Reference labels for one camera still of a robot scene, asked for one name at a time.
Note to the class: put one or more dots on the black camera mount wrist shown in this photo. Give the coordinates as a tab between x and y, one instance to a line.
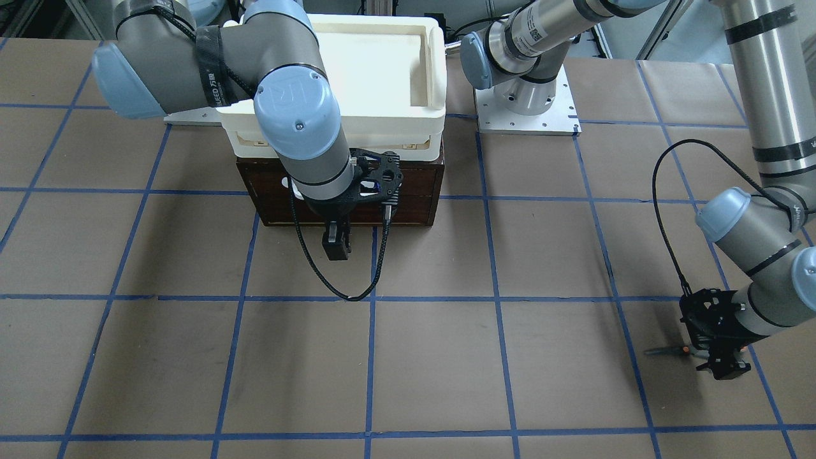
709	314
376	179

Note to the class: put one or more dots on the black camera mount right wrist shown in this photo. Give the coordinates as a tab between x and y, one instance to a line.
376	179

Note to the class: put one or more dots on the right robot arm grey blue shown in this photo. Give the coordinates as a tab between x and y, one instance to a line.
162	63

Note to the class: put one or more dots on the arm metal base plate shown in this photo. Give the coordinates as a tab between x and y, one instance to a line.
519	107
198	117

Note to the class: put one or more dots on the white plastic tray box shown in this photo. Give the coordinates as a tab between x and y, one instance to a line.
388	75

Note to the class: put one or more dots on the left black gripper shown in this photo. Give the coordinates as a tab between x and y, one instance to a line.
719	329

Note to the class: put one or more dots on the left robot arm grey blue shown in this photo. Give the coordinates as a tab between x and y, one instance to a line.
758	231

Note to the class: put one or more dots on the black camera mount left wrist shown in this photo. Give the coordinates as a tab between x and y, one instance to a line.
709	314

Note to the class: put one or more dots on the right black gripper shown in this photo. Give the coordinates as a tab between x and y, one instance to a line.
327	209

